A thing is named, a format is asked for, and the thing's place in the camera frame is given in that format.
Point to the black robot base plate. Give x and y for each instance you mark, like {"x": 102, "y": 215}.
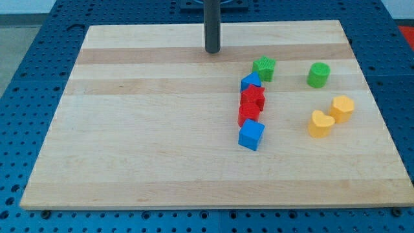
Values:
{"x": 197, "y": 5}

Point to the red cylinder block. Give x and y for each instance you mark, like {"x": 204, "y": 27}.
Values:
{"x": 248, "y": 111}

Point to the green star block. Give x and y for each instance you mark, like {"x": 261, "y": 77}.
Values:
{"x": 265, "y": 67}

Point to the yellow hexagon block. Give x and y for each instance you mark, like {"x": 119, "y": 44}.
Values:
{"x": 341, "y": 109}

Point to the red star block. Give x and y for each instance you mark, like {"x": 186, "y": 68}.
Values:
{"x": 254, "y": 94}

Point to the wooden board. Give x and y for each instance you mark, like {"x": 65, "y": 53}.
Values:
{"x": 148, "y": 120}

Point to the yellow heart block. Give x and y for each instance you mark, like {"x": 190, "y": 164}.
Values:
{"x": 320, "y": 124}

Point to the green cylinder block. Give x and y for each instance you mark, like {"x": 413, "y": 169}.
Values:
{"x": 318, "y": 75}

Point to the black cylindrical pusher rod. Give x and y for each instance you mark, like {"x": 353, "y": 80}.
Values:
{"x": 212, "y": 25}

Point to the blue cube block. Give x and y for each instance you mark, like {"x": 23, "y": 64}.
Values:
{"x": 250, "y": 134}

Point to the blue triangle block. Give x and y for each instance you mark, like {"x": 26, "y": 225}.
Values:
{"x": 251, "y": 79}

